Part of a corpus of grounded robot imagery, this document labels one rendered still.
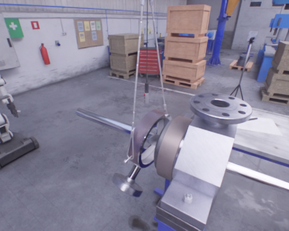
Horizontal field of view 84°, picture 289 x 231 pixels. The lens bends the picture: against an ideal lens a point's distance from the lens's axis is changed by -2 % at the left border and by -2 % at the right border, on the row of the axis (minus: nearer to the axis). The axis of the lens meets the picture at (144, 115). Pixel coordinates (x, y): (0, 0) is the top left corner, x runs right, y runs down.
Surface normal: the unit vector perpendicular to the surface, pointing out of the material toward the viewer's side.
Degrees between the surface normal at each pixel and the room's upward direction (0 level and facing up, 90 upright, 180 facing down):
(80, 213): 0
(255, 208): 0
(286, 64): 90
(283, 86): 90
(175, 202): 0
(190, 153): 45
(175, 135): 31
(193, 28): 90
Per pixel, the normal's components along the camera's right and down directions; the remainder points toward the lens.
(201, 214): 0.00, -0.87
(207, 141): -0.37, -0.31
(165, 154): -0.47, 0.01
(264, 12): -0.55, 0.42
